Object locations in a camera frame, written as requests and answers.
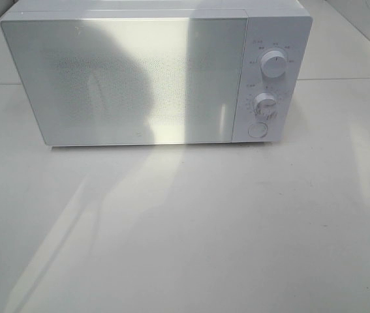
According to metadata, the round white door button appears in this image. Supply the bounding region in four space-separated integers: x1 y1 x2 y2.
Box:
247 123 268 139

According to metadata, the white timer knob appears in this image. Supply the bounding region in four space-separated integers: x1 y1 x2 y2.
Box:
254 93 277 116

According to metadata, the white microwave door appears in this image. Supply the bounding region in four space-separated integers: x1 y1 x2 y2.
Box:
1 18 247 147

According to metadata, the upper white power knob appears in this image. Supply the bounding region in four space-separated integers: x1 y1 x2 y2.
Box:
260 49 288 78

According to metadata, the white microwave oven body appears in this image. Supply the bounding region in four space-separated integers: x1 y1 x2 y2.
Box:
1 1 313 143

